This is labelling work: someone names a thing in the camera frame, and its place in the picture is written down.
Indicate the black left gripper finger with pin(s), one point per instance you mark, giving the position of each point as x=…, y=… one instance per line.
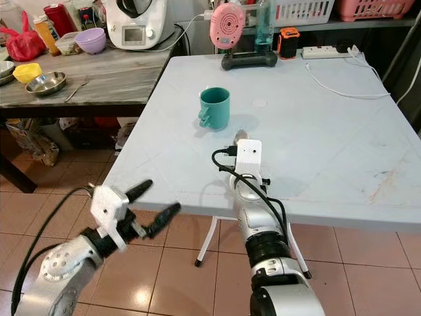
x=140, y=189
x=166, y=218

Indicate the metal spoon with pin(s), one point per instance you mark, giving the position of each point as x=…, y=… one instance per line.
x=240, y=135

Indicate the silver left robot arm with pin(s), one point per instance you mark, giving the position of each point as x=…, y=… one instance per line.
x=56, y=270

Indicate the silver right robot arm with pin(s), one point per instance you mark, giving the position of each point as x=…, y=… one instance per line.
x=273, y=276

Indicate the white storage box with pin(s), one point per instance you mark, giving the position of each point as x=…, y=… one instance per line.
x=125, y=137

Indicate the grey marble top side table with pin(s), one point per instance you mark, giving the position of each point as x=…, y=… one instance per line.
x=125, y=82

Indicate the teal ceramic mug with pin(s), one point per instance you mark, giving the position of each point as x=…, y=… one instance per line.
x=214, y=108

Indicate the printed plastic bag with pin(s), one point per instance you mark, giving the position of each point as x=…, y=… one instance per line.
x=36, y=141

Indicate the metal fork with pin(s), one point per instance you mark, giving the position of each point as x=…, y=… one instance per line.
x=77, y=91

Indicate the steel bowl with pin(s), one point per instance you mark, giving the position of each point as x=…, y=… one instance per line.
x=47, y=83

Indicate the purple plastic bowl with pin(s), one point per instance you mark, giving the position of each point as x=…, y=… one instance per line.
x=90, y=41

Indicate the clear plastic food container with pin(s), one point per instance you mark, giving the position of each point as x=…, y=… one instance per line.
x=67, y=45

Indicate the yellow small bowl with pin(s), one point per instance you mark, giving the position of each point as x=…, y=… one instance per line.
x=27, y=72

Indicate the white kitchen cooking machine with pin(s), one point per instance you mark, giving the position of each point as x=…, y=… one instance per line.
x=137, y=23

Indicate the black gadget stand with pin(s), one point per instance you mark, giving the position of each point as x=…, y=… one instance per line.
x=248, y=61

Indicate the orange juice bottle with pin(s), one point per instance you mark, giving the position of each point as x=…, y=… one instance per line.
x=47, y=38

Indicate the steel plate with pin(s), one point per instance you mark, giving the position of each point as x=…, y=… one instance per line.
x=6, y=72

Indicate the white plastic folding table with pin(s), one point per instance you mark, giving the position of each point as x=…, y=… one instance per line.
x=322, y=131

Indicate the pink round gadget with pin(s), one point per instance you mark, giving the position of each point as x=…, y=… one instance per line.
x=227, y=26

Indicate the red plastic bag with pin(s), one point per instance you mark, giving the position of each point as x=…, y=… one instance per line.
x=25, y=45

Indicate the red canister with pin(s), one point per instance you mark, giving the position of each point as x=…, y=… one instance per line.
x=58, y=20

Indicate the clear blue water bottle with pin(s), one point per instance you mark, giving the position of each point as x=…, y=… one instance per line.
x=264, y=29

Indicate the orange and black device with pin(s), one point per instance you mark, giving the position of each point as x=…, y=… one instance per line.
x=289, y=43

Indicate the white power strip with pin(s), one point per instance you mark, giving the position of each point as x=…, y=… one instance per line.
x=325, y=52

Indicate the white plastic basket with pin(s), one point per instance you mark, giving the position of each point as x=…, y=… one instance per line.
x=306, y=11

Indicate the black power plug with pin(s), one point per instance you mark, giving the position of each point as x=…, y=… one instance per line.
x=344, y=47

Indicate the pink plastic basket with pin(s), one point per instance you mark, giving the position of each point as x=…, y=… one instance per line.
x=375, y=8

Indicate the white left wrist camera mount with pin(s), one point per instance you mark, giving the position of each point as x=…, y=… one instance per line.
x=110, y=207

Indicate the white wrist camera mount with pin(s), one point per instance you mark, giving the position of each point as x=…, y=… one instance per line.
x=249, y=155
x=110, y=207

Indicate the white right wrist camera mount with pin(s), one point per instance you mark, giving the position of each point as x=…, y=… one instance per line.
x=249, y=155

